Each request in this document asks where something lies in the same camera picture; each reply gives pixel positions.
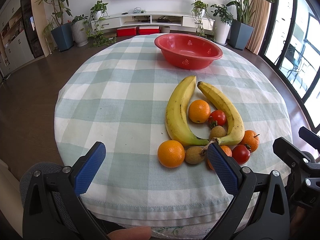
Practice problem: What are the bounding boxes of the orange with stem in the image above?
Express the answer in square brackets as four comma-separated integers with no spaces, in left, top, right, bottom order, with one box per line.
[239,130,260,153]

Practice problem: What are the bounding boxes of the red tomato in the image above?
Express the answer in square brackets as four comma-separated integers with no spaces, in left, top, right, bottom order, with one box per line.
[232,145,251,165]
[208,110,227,128]

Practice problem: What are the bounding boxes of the smaller yellow banana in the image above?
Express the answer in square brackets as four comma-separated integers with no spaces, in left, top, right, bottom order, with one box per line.
[197,81,245,146]

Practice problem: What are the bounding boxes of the brown kiwi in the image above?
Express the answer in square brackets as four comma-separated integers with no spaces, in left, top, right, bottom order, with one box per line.
[209,126,226,140]
[184,146,206,165]

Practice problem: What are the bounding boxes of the large front orange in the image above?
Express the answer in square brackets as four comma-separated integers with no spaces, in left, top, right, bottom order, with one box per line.
[157,140,185,168]

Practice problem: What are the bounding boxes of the large yellow banana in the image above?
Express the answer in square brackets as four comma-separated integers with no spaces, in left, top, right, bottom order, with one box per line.
[165,75,209,147]

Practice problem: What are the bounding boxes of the person's left thumb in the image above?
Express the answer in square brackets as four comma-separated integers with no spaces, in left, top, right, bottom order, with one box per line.
[107,226,152,240]

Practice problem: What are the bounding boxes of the balcony chair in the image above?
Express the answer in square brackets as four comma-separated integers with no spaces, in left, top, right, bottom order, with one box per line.
[280,44,316,92]

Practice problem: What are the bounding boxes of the large leaf plant blue pot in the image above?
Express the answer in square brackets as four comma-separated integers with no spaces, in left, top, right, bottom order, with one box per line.
[224,0,274,50]

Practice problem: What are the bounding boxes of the green white checkered tablecloth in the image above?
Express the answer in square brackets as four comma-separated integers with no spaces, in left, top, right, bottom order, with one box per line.
[54,35,292,239]

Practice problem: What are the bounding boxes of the beige curtain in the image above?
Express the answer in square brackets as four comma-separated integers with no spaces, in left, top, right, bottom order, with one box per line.
[246,0,271,55]

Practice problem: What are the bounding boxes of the red plastic colander bowl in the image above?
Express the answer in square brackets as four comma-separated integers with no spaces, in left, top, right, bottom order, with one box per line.
[154,33,223,70]

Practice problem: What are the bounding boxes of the bushy plant white pot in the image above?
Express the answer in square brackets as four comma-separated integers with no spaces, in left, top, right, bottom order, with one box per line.
[210,4,233,46]

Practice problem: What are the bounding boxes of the trailing plant right of console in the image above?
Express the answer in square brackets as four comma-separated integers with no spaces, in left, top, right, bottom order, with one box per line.
[191,0,214,38]

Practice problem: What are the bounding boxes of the small grey pot on floor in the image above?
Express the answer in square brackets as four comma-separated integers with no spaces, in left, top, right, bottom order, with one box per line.
[161,26,170,33]

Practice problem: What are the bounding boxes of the trailing pothos plant on console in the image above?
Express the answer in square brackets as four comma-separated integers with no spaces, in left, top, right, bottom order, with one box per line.
[84,0,116,47]

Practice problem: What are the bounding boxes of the plant in white ribbed pot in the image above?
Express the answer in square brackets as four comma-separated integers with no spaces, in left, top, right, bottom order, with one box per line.
[71,14,88,47]

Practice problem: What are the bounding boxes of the right red storage box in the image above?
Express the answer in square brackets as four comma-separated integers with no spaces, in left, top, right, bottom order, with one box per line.
[138,26,160,35]

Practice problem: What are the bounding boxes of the red storage box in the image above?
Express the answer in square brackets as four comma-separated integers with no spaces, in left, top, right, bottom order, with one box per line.
[116,27,137,37]
[138,26,160,35]

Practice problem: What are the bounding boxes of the left red storage box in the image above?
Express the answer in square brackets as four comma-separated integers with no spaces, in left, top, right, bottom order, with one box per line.
[116,27,137,37]

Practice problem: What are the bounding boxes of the white tv console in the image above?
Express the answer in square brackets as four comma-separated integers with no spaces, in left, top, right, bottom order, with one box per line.
[90,11,216,33]

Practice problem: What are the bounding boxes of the tall plant blue pot left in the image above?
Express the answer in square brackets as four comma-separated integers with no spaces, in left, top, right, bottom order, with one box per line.
[36,0,73,52]

